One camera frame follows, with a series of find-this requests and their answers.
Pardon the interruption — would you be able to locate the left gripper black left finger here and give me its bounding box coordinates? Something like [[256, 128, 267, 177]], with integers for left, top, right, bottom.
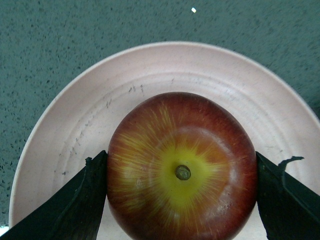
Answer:
[[1, 150, 108, 240]]

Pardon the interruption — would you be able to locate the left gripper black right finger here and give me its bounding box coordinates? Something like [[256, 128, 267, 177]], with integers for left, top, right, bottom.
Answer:
[[256, 152, 320, 240]]

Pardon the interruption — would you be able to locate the red yellow apple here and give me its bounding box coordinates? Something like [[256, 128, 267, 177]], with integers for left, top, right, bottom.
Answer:
[[107, 92, 258, 240]]

